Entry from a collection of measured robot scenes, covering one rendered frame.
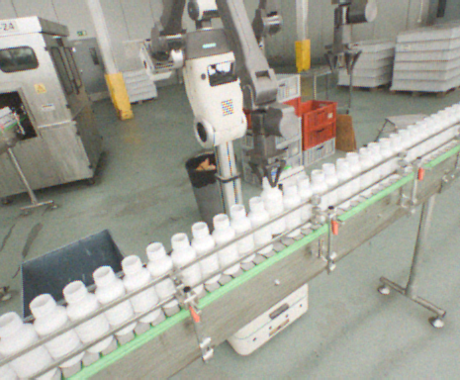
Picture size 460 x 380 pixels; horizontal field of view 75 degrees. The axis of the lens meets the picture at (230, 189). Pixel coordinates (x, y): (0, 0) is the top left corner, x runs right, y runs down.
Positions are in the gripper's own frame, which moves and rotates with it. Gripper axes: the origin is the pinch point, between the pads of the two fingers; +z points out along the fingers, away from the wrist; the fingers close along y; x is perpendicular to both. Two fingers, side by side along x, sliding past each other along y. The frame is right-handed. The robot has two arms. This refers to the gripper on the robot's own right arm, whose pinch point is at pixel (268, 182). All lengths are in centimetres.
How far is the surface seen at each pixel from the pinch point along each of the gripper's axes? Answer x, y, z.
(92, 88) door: 163, -1196, 26
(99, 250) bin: -44, -57, 30
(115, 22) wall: 310, -1193, -177
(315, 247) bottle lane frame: 11.1, 5.6, 24.9
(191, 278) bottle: -29.2, 3.8, 13.3
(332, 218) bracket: 11.6, 11.9, 11.7
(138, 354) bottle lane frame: -46, 6, 24
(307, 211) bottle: 11.0, 3.0, 12.7
